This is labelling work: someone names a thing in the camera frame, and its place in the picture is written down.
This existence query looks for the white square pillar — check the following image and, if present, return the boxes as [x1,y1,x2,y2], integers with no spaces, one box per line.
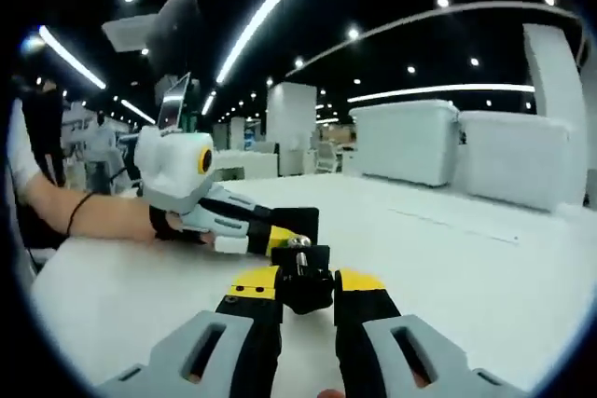
[266,81,318,176]
[521,22,590,211]

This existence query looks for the white plastic storage bin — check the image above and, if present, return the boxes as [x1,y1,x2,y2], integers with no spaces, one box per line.
[348,98,462,188]
[458,110,574,213]

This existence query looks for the silver tilted monitor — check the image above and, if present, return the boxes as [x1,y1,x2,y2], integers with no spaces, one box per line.
[157,71,193,132]

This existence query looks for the white background desk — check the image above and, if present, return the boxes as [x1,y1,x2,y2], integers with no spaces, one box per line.
[212,149,281,181]

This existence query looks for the ceiling air conditioner unit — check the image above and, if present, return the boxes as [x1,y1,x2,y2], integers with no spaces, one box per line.
[101,13,162,53]

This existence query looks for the person's left hand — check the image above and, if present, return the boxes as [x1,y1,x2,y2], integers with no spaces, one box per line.
[152,211,218,248]

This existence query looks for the round ceiling spotlights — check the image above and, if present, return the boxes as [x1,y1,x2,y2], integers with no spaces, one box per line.
[118,0,559,110]

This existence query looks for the straight ceiling light strip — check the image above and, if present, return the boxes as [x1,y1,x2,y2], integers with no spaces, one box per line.
[347,83,536,104]

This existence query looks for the black wrist band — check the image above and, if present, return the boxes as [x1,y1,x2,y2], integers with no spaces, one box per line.
[66,192,95,236]

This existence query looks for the long curved ceiling light strip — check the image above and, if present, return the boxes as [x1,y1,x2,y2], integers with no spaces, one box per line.
[216,0,337,85]

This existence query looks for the black fixed fixture clamp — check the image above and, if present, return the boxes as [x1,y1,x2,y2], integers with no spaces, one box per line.
[269,205,333,278]

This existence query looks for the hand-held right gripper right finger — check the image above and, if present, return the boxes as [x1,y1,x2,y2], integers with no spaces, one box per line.
[332,267,527,398]

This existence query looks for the retaining clip screw with knob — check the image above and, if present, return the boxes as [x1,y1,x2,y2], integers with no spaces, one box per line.
[278,235,338,317]

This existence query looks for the dark flat panel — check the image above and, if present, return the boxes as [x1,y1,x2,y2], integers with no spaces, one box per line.
[152,0,202,85]

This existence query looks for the person in white shirt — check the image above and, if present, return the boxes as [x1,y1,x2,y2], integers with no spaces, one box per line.
[7,98,41,185]

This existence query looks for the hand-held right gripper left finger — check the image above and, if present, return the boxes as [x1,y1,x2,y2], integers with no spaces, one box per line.
[94,265,285,398]

